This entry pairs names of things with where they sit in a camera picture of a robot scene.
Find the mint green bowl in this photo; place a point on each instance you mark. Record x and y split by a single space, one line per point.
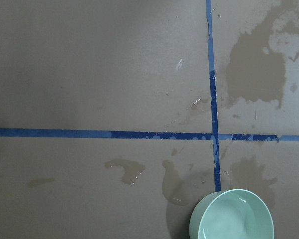
231 214

